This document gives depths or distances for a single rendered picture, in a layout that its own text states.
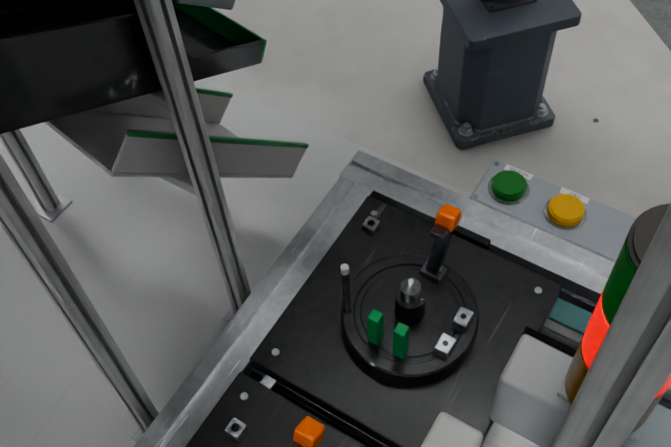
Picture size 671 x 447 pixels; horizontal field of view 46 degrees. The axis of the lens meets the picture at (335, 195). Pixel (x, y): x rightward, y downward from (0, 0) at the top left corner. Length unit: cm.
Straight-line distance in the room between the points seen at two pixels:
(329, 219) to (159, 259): 24
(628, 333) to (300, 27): 101
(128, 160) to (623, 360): 47
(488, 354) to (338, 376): 15
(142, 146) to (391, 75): 58
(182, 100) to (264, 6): 70
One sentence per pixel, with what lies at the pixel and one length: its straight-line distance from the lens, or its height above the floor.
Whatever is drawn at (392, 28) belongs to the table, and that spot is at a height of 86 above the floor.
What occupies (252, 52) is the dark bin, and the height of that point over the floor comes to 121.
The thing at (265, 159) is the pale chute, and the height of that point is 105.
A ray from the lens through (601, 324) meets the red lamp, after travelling 42.
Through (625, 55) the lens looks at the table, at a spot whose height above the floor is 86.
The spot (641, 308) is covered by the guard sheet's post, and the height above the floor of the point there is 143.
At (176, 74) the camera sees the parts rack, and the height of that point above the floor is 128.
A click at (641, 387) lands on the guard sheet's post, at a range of 39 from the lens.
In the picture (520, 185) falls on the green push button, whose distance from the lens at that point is 94.
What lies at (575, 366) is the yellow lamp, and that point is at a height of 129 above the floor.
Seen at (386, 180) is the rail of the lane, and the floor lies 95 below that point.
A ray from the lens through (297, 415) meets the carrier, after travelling 80.
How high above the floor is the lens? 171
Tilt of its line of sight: 53 degrees down
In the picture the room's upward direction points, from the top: 5 degrees counter-clockwise
